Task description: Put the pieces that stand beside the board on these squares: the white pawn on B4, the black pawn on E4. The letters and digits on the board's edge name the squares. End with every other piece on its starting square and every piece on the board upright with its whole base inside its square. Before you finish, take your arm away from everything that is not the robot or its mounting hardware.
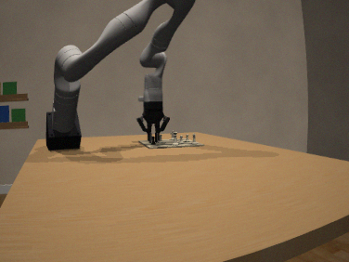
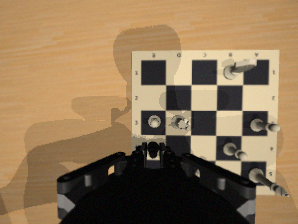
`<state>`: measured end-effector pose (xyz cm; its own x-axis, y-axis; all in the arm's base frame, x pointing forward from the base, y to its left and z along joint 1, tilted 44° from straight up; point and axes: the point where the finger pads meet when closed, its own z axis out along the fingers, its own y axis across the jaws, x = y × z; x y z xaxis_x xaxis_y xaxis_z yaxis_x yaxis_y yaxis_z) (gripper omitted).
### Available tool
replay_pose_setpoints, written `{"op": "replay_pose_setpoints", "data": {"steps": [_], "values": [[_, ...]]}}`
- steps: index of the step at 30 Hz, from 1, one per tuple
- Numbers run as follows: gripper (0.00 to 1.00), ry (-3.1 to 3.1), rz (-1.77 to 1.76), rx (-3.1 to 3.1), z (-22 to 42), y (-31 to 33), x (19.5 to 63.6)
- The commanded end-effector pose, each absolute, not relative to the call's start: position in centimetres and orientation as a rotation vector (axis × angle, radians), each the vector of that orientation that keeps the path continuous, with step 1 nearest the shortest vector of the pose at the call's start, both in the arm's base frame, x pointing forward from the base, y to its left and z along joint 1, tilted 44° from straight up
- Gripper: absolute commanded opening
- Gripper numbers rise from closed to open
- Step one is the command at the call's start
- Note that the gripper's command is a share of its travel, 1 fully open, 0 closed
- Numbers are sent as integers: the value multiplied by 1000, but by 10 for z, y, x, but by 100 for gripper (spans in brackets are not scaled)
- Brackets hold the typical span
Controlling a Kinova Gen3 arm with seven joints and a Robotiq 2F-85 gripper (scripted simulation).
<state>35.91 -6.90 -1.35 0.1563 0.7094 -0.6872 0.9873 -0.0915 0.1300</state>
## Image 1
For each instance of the black and cream chessboard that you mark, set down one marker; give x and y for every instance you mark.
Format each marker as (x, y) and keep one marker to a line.
(169, 142)

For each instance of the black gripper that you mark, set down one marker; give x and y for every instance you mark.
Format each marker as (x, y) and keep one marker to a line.
(153, 114)

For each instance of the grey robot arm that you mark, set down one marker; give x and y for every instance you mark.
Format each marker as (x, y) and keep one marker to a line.
(71, 64)

